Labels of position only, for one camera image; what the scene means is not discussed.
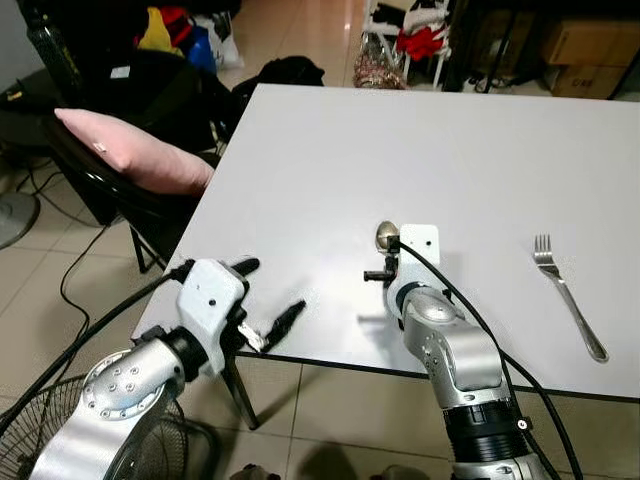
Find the white rack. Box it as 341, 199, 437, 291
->
360, 0, 453, 93

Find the pink pillow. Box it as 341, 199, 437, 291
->
54, 108, 217, 197

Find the black chair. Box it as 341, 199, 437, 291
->
45, 50, 241, 273

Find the black floor cable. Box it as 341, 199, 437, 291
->
58, 225, 113, 347

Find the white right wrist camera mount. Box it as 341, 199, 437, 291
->
388, 224, 442, 311

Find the black wire floor fan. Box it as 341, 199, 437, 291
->
0, 375, 193, 480

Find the black bag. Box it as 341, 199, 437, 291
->
232, 57, 327, 103

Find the blue bag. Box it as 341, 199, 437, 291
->
186, 25, 221, 75

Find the silver metal fork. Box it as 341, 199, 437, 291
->
533, 235, 610, 364

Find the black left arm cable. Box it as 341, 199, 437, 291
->
0, 262, 196, 433

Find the small cardboard box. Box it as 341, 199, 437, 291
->
550, 65, 609, 99

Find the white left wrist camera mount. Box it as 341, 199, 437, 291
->
178, 258, 249, 377

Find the patterned bag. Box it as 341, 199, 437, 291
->
354, 50, 407, 92

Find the black table leg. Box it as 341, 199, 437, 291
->
221, 354, 264, 432

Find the white fan base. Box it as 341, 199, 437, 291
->
0, 192, 41, 250

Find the red cloth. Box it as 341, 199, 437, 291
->
397, 25, 449, 62

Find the yellow cloth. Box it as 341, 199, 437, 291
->
138, 8, 183, 56

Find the large cardboard box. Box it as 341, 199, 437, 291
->
545, 18, 640, 67

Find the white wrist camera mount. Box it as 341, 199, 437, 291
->
388, 224, 442, 311
178, 258, 249, 377

